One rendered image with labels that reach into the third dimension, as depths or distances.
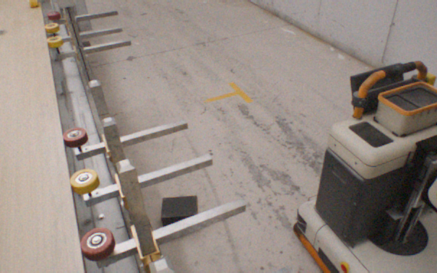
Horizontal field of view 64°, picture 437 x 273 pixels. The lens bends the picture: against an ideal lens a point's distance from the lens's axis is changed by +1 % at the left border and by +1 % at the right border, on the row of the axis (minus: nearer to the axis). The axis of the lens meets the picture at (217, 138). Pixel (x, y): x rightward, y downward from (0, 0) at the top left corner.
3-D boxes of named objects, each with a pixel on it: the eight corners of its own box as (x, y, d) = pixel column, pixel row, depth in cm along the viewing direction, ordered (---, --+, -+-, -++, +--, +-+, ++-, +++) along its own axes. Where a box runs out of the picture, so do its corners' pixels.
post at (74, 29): (95, 87, 194) (71, 3, 167) (97, 91, 191) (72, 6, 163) (87, 89, 193) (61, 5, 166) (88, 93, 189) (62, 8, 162)
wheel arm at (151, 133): (185, 126, 146) (184, 118, 143) (188, 130, 143) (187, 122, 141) (77, 157, 133) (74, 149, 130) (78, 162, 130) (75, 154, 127)
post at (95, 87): (127, 183, 144) (98, 78, 115) (129, 188, 142) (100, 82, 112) (119, 185, 143) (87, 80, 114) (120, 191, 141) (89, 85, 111)
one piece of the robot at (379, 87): (345, 132, 146) (339, 79, 141) (409, 110, 157) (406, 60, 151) (365, 136, 136) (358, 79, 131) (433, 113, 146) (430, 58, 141)
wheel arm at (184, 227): (240, 206, 108) (240, 196, 105) (245, 213, 105) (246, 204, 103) (97, 261, 95) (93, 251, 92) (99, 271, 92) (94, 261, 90)
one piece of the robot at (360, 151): (307, 223, 180) (332, 77, 129) (390, 190, 196) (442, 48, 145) (352, 279, 155) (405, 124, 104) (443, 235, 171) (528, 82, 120)
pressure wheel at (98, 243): (101, 284, 90) (89, 258, 83) (85, 265, 95) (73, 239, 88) (127, 263, 95) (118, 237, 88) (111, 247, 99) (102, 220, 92)
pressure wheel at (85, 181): (80, 214, 109) (68, 188, 102) (79, 196, 115) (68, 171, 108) (106, 207, 111) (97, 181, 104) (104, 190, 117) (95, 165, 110)
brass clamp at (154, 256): (152, 230, 102) (149, 219, 99) (166, 268, 92) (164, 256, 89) (131, 237, 100) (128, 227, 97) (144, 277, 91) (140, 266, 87)
